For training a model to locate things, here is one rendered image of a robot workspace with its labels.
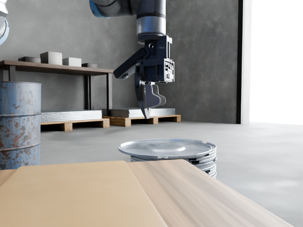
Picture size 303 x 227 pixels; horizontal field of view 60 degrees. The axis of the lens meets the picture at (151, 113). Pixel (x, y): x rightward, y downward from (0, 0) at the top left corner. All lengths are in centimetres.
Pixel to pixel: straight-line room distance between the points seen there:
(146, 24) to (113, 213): 56
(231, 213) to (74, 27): 467
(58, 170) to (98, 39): 473
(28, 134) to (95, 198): 127
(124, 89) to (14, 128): 393
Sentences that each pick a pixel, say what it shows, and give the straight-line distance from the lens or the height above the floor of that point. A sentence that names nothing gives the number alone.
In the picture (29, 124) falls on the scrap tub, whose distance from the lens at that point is 145.
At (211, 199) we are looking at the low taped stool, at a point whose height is 33.
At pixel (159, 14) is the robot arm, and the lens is 70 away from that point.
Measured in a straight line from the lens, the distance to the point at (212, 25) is 481.
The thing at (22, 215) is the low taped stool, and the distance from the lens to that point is 18.
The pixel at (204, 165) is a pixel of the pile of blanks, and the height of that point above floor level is 20.
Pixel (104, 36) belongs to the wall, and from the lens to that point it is 506.
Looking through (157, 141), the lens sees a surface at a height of 24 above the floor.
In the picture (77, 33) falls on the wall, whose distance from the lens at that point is 478.
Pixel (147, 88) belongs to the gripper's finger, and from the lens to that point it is 68.
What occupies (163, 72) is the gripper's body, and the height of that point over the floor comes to 46.
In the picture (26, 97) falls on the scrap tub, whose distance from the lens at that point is 143.
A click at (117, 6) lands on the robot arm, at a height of 63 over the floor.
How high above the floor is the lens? 40
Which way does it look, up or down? 3 degrees down
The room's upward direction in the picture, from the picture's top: straight up
